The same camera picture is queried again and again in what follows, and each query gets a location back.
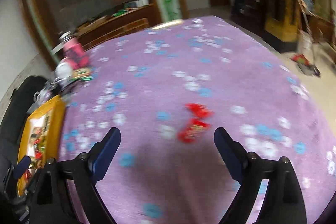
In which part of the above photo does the small red candy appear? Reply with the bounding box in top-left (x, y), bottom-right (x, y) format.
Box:
top-left (177, 119), bottom-right (211, 143)
top-left (185, 103), bottom-right (213, 119)

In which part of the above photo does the purple floral tablecloth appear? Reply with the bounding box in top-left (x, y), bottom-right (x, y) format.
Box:
top-left (60, 16), bottom-right (335, 223)

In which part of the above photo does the white remote control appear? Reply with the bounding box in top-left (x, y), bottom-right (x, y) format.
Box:
top-left (151, 19), bottom-right (184, 30)

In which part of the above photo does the pink sleeved water bottle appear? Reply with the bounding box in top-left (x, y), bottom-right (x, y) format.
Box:
top-left (60, 31), bottom-right (89, 70)

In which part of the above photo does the yellow taped foam box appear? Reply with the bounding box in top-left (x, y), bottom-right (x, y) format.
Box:
top-left (17, 96), bottom-right (66, 196)

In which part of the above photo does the black sofa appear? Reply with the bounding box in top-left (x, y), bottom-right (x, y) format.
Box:
top-left (1, 76), bottom-right (47, 163)

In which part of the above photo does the white round device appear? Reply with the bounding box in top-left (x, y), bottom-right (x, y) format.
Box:
top-left (55, 61), bottom-right (73, 81)

